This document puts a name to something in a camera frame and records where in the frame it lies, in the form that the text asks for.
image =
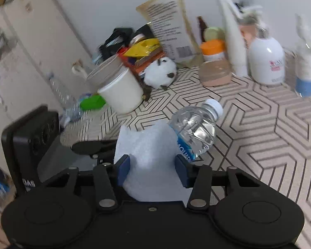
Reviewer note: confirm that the empty clear plastic bottle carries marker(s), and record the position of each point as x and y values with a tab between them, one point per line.
64	98

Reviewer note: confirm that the yellow snack packet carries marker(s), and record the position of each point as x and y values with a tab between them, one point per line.
142	47

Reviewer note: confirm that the white pump bottle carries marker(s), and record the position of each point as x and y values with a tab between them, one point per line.
267	59

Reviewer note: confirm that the large beige food bag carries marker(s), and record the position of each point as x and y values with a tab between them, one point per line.
171	23

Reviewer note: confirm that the geometric patterned tablecloth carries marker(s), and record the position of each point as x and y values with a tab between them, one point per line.
261	134

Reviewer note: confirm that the orange box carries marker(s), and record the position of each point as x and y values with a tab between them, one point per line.
147	62

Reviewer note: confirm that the brown glass bottle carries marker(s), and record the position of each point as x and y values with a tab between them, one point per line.
202	26

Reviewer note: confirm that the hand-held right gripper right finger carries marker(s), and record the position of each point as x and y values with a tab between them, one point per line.
182	170

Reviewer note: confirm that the cream lidded canister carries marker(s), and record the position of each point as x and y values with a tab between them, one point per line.
121	90

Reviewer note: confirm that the clear spray bottle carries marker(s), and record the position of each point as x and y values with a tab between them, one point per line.
304	70

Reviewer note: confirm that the green lid jar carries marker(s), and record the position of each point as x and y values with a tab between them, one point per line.
213	33

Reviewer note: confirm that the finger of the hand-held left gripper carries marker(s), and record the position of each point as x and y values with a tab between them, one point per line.
93	147

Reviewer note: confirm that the white plush sheep toy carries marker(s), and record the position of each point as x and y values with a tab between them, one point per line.
159	74

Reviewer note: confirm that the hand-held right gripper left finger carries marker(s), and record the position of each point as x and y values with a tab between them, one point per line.
124	170

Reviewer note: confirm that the white cabinet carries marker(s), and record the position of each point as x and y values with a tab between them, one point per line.
28	57

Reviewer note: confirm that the white cleaning cloth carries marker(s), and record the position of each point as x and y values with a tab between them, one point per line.
150	160

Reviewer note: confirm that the green plastic object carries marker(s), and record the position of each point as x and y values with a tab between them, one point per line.
92	102

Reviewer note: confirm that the black bag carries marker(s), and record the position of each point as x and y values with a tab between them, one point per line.
116	40

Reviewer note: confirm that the orange lid jar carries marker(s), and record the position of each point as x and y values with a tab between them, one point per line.
213	49

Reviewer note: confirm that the white cosmetic tube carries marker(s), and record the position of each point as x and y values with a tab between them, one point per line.
233	39

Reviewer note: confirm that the clear plastic water bottle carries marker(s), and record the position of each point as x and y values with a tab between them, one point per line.
194	127

